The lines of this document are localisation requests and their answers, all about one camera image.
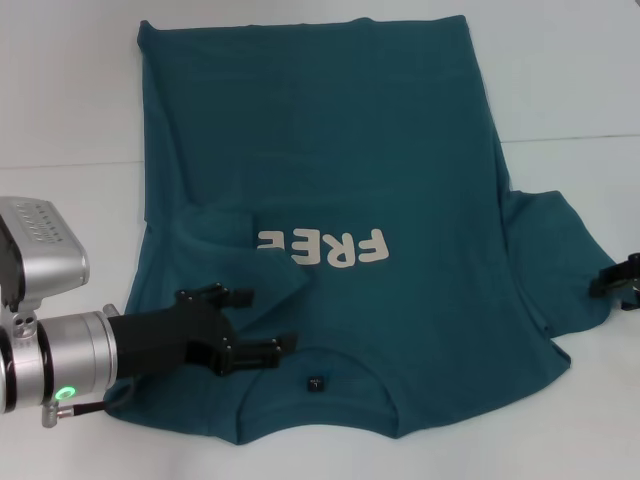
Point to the teal t-shirt with FREE print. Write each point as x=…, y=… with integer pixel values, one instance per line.
x=375, y=150

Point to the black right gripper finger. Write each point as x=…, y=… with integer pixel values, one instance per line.
x=617, y=277
x=632, y=301

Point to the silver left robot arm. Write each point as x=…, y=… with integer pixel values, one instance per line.
x=70, y=355

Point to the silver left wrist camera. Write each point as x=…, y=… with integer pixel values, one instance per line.
x=45, y=255

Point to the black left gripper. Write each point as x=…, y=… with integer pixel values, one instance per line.
x=165, y=335

